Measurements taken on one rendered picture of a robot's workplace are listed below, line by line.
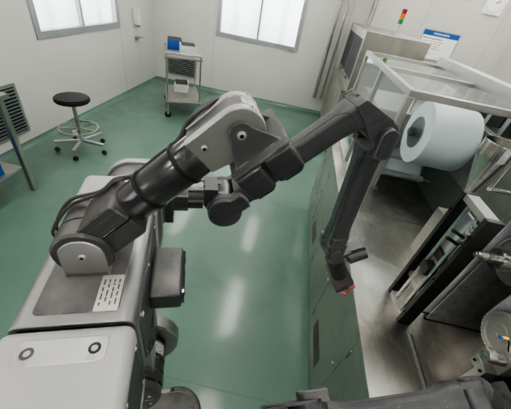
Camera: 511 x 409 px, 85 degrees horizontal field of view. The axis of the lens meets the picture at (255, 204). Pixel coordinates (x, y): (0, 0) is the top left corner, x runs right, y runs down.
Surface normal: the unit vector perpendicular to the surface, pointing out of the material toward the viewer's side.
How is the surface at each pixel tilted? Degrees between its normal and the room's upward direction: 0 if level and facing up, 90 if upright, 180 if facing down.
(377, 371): 0
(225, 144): 90
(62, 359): 0
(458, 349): 0
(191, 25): 90
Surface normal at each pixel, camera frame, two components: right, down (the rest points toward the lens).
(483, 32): -0.15, 0.58
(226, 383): 0.16, -0.78
